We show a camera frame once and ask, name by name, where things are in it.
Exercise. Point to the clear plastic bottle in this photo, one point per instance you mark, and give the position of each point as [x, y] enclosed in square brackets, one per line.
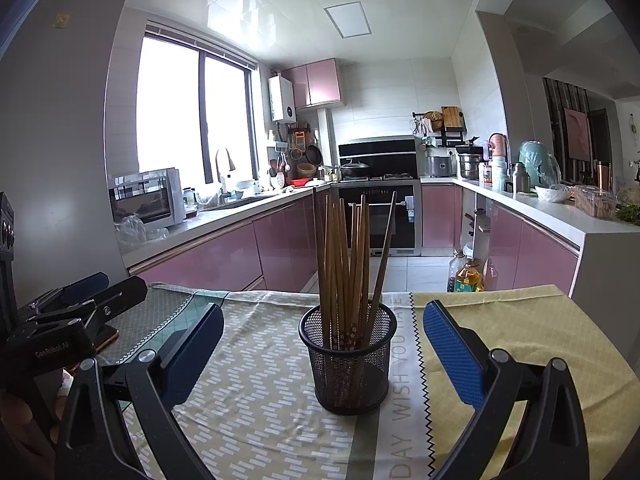
[454, 270]

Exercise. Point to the clear plastic bag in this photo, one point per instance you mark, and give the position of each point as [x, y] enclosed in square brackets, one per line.
[131, 230]

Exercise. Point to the black range hood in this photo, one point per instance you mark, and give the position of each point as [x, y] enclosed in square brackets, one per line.
[377, 147]

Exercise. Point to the pink base cabinets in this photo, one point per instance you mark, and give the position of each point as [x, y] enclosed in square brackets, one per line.
[225, 255]
[525, 250]

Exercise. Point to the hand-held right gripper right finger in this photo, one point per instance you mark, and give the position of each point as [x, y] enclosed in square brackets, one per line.
[452, 355]

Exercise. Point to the black mesh holder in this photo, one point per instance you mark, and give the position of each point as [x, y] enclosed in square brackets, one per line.
[350, 380]

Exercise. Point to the steel kitchen faucet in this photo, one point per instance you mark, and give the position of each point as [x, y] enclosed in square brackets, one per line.
[224, 160]

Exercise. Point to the white bowl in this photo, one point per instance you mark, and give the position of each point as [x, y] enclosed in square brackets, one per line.
[552, 195]

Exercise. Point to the silver rice cooker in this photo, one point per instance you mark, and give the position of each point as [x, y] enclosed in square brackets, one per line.
[440, 166]

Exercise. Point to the clear plastic container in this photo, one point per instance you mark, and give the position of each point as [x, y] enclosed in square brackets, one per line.
[592, 202]

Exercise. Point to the yellow oil bottle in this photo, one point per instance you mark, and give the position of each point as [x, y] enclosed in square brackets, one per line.
[470, 280]

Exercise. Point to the white microwave oven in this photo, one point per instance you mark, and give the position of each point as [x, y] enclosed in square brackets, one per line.
[145, 200]

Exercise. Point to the steel thermos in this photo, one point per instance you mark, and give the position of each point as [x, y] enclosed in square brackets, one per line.
[519, 180]

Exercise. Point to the black built-in oven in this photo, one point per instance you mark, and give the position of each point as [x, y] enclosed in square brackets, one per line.
[374, 225]

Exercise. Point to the brown wooden bowl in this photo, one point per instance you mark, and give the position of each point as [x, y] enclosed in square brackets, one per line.
[306, 170]

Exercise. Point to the black wall rack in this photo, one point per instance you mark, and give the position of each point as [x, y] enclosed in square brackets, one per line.
[452, 135]

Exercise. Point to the red basin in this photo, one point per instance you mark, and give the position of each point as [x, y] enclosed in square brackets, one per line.
[299, 181]

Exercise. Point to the wooden cutting board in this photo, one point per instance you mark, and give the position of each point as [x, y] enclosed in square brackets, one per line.
[450, 116]

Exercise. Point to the brown flat case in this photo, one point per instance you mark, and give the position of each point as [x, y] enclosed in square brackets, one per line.
[107, 342]

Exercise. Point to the kitchen window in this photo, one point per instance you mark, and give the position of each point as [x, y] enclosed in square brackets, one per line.
[170, 105]

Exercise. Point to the pink wall cabinet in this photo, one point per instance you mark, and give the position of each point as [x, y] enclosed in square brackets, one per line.
[322, 82]

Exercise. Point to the bunch of wooden chopsticks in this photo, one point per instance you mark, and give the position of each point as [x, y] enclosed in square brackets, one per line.
[340, 310]

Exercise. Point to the person's left hand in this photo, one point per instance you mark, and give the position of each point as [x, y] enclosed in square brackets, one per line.
[20, 420]

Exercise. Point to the white water heater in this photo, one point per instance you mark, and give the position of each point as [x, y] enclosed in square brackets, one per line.
[281, 97]

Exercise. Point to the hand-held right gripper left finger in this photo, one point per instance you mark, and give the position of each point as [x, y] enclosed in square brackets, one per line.
[195, 355]

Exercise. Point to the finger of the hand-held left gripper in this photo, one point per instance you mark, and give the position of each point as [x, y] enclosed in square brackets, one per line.
[130, 292]
[85, 282]

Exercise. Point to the grey refrigerator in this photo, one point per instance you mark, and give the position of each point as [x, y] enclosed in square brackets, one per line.
[55, 135]

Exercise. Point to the patterned beige tablecloth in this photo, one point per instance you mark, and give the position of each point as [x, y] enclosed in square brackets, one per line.
[260, 360]

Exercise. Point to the yellow tablecloth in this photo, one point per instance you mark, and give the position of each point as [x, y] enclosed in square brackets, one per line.
[525, 320]

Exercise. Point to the steel pot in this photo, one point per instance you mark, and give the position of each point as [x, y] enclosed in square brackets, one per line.
[470, 167]

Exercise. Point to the pink kettle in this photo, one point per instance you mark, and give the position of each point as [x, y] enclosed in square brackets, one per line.
[498, 146]

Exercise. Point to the framed wall picture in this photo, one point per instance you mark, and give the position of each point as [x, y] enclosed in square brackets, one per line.
[576, 132]

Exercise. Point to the wok with lid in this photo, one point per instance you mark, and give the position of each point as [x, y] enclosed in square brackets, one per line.
[355, 167]

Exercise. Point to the ceiling light panel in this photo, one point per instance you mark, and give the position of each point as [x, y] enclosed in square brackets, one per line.
[347, 20]

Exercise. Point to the hanging black pan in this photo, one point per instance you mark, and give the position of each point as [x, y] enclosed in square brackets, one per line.
[313, 154]

